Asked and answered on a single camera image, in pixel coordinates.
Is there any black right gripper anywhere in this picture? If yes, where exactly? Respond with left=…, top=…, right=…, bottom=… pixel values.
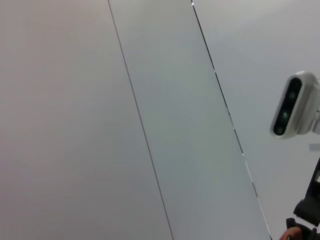
left=285, top=157, right=320, bottom=240

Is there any black bag with orange handles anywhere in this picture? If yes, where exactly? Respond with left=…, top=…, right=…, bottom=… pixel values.
left=281, top=226, right=302, bottom=240

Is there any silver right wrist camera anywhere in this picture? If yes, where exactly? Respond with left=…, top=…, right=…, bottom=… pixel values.
left=269, top=70, right=320, bottom=140

